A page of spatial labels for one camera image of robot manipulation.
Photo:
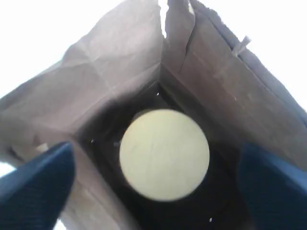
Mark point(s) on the brown paper bag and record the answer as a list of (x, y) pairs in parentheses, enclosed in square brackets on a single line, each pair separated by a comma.
[(125, 66)]

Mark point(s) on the clear jar yellow lid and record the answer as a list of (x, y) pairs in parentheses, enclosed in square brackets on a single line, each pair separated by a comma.
[(164, 155)]

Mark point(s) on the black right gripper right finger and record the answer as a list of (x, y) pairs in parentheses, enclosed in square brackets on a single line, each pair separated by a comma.
[(274, 191)]

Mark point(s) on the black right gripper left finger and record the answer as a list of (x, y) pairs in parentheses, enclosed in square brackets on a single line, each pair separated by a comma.
[(33, 196)]

